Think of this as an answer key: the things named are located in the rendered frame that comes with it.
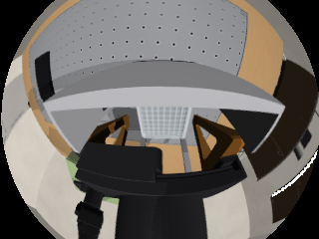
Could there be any white well plate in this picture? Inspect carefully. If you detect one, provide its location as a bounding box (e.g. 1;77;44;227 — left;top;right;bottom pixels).
137;108;192;138

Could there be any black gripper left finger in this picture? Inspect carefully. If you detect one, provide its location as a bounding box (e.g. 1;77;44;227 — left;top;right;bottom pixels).
88;115;130;145

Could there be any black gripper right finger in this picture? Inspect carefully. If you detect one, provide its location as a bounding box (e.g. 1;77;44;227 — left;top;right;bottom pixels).
192;115;244;170

